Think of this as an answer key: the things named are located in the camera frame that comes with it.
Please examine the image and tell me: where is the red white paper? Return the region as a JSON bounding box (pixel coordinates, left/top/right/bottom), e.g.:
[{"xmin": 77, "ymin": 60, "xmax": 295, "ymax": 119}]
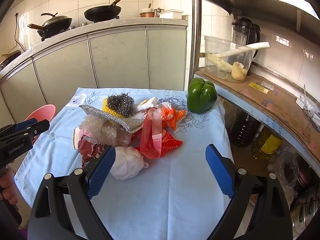
[{"xmin": 77, "ymin": 134, "xmax": 110, "ymax": 168}]

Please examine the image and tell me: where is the green bell pepper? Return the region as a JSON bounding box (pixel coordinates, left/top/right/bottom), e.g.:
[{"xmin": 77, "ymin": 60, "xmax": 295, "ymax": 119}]
[{"xmin": 187, "ymin": 77, "xmax": 218, "ymax": 114}]

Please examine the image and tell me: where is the orange snack wrapper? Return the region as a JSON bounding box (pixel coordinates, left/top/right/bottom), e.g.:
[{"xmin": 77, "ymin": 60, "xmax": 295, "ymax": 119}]
[{"xmin": 160, "ymin": 102, "xmax": 187, "ymax": 130}]

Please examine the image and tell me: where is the black induction cooker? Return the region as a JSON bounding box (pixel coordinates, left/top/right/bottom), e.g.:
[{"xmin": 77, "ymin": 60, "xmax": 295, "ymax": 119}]
[{"xmin": 0, "ymin": 50, "xmax": 22, "ymax": 72}]

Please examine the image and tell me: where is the red snack wrapper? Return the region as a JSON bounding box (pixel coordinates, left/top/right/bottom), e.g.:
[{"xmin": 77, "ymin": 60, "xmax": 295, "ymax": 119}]
[{"xmin": 160, "ymin": 131, "xmax": 183, "ymax": 155}]

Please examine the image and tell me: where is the blue floral tablecloth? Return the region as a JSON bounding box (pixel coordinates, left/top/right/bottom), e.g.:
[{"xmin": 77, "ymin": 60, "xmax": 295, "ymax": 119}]
[{"xmin": 14, "ymin": 87, "xmax": 235, "ymax": 240}]

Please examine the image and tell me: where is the black blender jug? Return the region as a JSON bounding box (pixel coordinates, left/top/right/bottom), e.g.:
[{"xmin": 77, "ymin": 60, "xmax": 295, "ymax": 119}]
[{"xmin": 231, "ymin": 7, "xmax": 261, "ymax": 53}]

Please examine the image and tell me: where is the red plastic bag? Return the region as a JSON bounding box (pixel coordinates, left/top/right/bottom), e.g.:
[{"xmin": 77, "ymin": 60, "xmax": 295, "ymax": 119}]
[{"xmin": 139, "ymin": 107, "xmax": 175, "ymax": 159}]

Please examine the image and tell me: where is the silver scouring pad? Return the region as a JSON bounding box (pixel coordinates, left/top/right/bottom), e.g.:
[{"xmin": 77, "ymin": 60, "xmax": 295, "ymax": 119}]
[{"xmin": 79, "ymin": 104, "xmax": 145, "ymax": 133}]

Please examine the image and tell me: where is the yellow oil bottle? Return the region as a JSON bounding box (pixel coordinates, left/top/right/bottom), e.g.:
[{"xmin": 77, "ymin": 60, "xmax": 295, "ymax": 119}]
[{"xmin": 251, "ymin": 126, "xmax": 284, "ymax": 165}]

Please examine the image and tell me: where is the stainless steel cookware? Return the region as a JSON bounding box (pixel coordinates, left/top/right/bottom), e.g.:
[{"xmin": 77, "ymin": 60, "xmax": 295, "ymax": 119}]
[{"xmin": 290, "ymin": 180, "xmax": 320, "ymax": 240}]

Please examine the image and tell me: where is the copper pot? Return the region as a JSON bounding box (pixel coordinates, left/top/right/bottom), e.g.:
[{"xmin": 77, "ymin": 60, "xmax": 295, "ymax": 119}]
[{"xmin": 139, "ymin": 3, "xmax": 155, "ymax": 18}]

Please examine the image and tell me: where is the white leek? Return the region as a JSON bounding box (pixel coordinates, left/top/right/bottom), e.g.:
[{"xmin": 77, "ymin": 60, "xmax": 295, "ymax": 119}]
[{"xmin": 205, "ymin": 42, "xmax": 271, "ymax": 74}]

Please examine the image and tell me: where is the steel wool scrubber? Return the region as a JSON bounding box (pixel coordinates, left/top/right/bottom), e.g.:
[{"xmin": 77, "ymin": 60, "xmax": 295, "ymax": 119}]
[{"xmin": 107, "ymin": 93, "xmax": 135, "ymax": 117}]

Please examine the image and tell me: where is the clear plastic container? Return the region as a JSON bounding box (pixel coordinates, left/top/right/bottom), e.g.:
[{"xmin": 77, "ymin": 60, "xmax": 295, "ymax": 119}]
[{"xmin": 204, "ymin": 35, "xmax": 255, "ymax": 83}]

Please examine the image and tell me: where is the ginger root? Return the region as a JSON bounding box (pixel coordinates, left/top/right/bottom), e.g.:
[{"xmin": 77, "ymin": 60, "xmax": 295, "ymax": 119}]
[{"xmin": 231, "ymin": 62, "xmax": 248, "ymax": 82}]

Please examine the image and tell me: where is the metal storage rack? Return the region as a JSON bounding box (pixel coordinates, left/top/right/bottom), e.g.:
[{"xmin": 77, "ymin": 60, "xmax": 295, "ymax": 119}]
[{"xmin": 191, "ymin": 0, "xmax": 320, "ymax": 175}]

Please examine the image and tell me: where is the black wok wooden handle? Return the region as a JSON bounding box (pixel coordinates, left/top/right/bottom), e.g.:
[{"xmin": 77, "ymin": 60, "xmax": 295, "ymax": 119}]
[{"xmin": 84, "ymin": 0, "xmax": 133, "ymax": 22}]

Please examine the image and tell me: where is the white round lid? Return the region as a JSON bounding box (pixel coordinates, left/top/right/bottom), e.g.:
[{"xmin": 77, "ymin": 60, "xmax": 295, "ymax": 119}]
[{"xmin": 72, "ymin": 127, "xmax": 82, "ymax": 150}]

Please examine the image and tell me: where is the clear plastic bag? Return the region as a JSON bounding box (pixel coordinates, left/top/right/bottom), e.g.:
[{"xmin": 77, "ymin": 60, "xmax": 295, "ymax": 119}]
[{"xmin": 267, "ymin": 146, "xmax": 308, "ymax": 205}]

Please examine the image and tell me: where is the white tissue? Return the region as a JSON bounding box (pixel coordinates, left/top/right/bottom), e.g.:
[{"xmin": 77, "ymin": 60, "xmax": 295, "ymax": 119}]
[{"xmin": 135, "ymin": 96, "xmax": 160, "ymax": 112}]

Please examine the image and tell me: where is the dark wok lid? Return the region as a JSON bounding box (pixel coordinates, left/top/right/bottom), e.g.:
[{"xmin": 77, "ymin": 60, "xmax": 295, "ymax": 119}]
[{"xmin": 41, "ymin": 12, "xmax": 72, "ymax": 28}]

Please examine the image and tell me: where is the brown cardboard sheet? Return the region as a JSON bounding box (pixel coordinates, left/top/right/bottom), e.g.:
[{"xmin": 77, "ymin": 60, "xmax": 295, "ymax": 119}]
[{"xmin": 195, "ymin": 67, "xmax": 320, "ymax": 158}]

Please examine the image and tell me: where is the pink plastic bin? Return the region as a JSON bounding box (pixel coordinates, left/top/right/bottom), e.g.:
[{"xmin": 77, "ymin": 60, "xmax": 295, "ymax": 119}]
[{"xmin": 24, "ymin": 104, "xmax": 56, "ymax": 145}]

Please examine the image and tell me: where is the person's left forearm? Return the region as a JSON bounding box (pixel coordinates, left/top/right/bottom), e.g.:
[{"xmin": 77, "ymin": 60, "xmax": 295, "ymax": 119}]
[{"xmin": 15, "ymin": 226, "xmax": 28, "ymax": 240}]

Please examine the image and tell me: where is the black power cable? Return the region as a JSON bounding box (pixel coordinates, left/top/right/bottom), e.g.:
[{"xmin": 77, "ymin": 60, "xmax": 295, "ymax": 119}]
[{"xmin": 14, "ymin": 12, "xmax": 25, "ymax": 53}]

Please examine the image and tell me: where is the white rectangular container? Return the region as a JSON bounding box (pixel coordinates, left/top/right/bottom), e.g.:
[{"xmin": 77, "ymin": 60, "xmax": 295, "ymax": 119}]
[{"xmin": 159, "ymin": 9, "xmax": 184, "ymax": 19}]

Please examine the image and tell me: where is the dark liquid bottle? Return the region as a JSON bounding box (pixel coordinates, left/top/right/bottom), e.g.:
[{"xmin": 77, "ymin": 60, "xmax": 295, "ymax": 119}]
[{"xmin": 230, "ymin": 107, "xmax": 262, "ymax": 147}]

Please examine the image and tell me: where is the black lidded wok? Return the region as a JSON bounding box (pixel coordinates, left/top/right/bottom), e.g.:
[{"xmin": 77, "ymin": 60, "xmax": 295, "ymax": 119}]
[{"xmin": 27, "ymin": 12, "xmax": 73, "ymax": 39}]

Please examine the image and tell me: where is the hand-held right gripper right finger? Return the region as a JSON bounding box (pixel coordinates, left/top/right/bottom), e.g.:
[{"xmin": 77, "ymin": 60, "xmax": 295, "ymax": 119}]
[{"xmin": 205, "ymin": 144, "xmax": 293, "ymax": 240}]

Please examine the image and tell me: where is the white plastic bag ball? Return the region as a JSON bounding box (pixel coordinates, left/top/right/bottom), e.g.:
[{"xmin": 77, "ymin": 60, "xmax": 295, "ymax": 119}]
[{"xmin": 109, "ymin": 146, "xmax": 150, "ymax": 181}]

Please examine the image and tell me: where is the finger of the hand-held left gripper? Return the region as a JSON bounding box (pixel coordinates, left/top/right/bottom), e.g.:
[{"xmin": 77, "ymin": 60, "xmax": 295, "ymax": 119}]
[
  {"xmin": 14, "ymin": 118, "xmax": 38, "ymax": 132},
  {"xmin": 15, "ymin": 119, "xmax": 50, "ymax": 144}
]

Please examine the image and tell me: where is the clear plastic wad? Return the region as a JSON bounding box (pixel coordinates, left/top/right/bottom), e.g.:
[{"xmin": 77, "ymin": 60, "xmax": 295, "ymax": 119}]
[{"xmin": 80, "ymin": 116, "xmax": 133, "ymax": 147}]

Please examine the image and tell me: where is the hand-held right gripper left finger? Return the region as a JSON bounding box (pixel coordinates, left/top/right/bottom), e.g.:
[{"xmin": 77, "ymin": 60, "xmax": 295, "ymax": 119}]
[{"xmin": 27, "ymin": 145, "xmax": 117, "ymax": 240}]

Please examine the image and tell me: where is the grey kitchen cabinet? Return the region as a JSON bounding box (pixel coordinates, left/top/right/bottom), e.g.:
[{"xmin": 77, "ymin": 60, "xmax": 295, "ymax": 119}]
[{"xmin": 0, "ymin": 17, "xmax": 188, "ymax": 130}]

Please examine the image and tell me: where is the yellow sponge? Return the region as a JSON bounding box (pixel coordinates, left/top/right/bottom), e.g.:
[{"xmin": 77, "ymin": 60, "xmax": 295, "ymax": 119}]
[{"xmin": 102, "ymin": 98, "xmax": 123, "ymax": 117}]

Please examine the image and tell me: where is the white small box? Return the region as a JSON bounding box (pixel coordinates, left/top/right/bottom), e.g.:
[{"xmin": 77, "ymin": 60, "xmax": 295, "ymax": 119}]
[{"xmin": 296, "ymin": 96, "xmax": 309, "ymax": 109}]

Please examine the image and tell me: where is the person's left hand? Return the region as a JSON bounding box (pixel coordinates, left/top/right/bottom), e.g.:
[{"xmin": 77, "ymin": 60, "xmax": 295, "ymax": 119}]
[{"xmin": 0, "ymin": 170, "xmax": 18, "ymax": 205}]

